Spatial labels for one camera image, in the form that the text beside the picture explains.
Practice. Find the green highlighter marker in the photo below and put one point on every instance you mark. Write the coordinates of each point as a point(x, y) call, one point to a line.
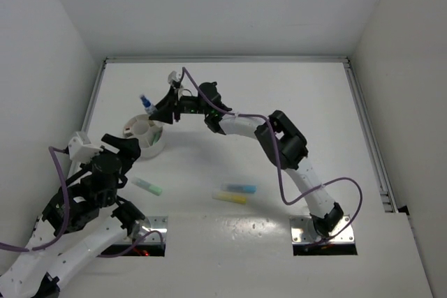
point(145, 185)

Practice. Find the metal base plate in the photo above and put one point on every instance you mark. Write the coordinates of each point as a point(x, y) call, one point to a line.
point(303, 231)
point(153, 223)

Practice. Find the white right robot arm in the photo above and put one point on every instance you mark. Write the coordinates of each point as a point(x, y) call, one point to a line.
point(283, 144)

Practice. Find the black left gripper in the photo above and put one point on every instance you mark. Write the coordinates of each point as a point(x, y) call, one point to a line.
point(129, 146)

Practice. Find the yellow highlighter marker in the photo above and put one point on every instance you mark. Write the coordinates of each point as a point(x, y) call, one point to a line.
point(229, 197)

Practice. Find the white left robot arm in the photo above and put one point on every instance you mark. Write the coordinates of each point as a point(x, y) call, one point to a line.
point(84, 217)

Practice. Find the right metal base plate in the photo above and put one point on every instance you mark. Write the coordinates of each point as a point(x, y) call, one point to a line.
point(303, 231)

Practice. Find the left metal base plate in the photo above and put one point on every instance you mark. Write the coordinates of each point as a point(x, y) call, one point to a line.
point(153, 223)

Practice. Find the clear blue-capped glue bottle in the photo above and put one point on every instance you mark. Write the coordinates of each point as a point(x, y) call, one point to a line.
point(147, 102)

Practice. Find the green marker in organizer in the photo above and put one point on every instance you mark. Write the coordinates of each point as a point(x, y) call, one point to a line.
point(156, 137)

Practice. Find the white round divided organizer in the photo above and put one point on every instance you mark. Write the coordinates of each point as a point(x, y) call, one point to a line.
point(144, 129)

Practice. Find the blue highlighter marker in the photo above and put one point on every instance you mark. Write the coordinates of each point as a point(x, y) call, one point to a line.
point(239, 188)

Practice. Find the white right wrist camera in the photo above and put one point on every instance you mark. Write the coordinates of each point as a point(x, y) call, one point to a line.
point(175, 79)

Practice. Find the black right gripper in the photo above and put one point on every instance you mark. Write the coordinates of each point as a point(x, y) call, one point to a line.
point(165, 108)

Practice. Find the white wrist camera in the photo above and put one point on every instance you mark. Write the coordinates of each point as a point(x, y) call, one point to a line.
point(175, 79)
point(80, 148)

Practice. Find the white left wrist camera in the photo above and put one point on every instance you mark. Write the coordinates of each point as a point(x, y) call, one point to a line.
point(80, 148)

